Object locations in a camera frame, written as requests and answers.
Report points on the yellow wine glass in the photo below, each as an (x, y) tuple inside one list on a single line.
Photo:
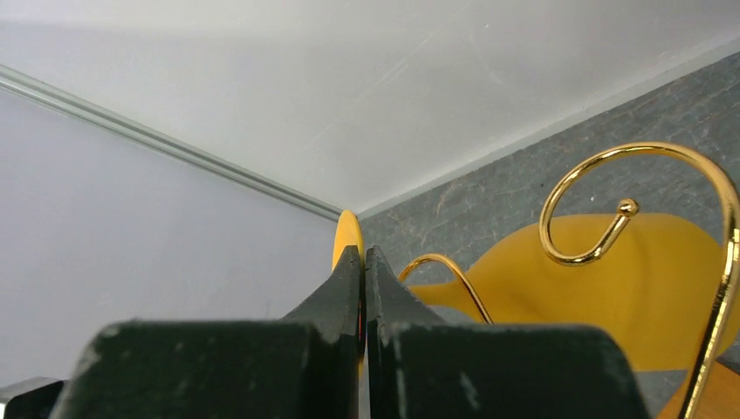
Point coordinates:
[(651, 293)]

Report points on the gold wire glass rack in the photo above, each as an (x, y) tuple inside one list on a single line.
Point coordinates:
[(577, 240)]

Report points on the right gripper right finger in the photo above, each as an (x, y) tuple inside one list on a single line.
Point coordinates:
[(421, 366)]

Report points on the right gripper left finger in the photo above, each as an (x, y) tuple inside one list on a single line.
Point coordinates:
[(304, 365)]

